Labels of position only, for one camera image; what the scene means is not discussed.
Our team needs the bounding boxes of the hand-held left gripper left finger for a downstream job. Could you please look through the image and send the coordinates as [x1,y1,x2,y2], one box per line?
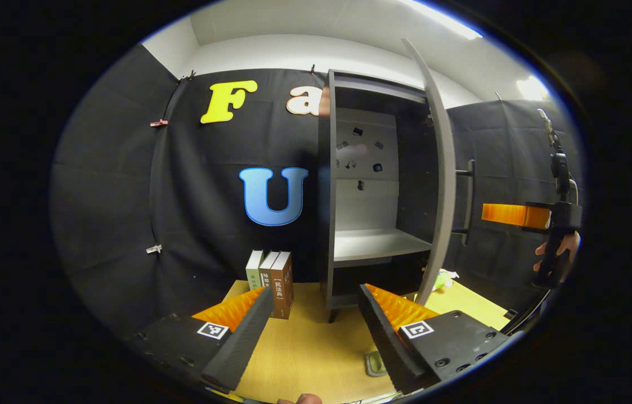
[125,285,275,393]

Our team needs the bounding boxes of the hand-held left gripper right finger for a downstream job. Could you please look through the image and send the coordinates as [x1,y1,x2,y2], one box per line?
[358,283,515,394]

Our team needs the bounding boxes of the green book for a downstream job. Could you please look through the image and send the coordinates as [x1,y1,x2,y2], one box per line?
[246,250,265,290]

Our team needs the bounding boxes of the black backdrop cloth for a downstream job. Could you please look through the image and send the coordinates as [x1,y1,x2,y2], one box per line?
[49,45,583,337]

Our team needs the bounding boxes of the dark brown book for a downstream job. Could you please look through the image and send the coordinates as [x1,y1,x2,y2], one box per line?
[259,251,281,292]

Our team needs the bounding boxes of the grey coaster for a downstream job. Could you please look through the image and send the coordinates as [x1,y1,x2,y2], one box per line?
[365,349,389,378]

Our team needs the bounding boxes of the grey cabinet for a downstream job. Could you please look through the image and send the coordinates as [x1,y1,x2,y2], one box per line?
[319,68,440,323]

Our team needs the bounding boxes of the pink green plush toy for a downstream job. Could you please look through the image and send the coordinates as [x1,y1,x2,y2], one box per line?
[422,268,460,292]

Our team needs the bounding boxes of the small ceiling light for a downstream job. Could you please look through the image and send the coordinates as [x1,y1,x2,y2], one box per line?
[516,76,551,102]

